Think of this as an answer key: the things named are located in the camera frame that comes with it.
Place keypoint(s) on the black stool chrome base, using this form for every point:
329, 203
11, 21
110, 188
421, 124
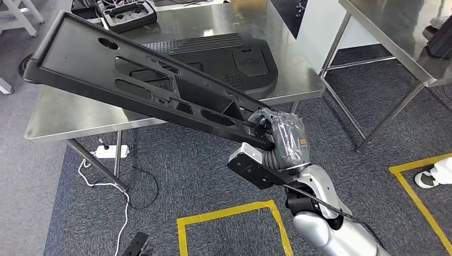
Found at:
24, 67

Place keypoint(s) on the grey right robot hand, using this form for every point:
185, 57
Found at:
289, 141

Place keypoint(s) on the yellow floor tape square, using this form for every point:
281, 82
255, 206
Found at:
416, 199
182, 233

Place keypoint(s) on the black foam lined case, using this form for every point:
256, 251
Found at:
141, 21

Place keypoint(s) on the black plastic plate holder part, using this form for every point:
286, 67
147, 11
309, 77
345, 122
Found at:
70, 53

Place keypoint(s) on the white power strip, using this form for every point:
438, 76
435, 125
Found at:
111, 152

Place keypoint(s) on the stainless steel workbench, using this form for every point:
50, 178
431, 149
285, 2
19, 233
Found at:
388, 32
282, 42

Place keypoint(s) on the black perforated part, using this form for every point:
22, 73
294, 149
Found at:
441, 42

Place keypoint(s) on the white furniture leg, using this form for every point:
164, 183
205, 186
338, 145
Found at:
21, 19
5, 86

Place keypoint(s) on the person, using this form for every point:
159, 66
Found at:
429, 178

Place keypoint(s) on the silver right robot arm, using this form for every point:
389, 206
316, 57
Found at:
317, 190

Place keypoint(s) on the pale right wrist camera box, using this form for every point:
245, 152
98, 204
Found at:
247, 152

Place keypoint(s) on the large black plastic panel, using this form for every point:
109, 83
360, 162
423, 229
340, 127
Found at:
247, 63

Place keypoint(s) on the white partition panel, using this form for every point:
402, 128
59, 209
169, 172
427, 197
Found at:
310, 28

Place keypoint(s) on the black equipment box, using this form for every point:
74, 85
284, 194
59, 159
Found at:
83, 10

